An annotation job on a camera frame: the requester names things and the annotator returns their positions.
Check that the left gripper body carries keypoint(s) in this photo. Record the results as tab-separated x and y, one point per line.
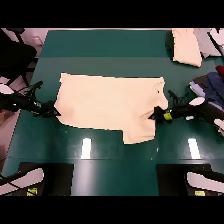
48	109

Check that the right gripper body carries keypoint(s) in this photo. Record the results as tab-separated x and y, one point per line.
157	114

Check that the cream T-shirt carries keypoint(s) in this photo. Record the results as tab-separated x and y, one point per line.
106	103

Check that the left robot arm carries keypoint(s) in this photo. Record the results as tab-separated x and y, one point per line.
17	102

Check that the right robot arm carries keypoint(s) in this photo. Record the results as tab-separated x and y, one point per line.
207	110

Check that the dark grey garment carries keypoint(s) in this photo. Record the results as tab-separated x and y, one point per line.
197	83

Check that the blue garment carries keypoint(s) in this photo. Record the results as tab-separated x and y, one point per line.
215	87

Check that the black chair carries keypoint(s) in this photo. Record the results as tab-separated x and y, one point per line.
15	55

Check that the folded cream garment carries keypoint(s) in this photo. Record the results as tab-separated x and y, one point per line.
187	46

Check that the red garment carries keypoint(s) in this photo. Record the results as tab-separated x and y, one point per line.
220	70

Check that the white garment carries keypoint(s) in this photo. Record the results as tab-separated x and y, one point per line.
218	36

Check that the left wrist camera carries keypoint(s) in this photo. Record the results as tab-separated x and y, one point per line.
36	85

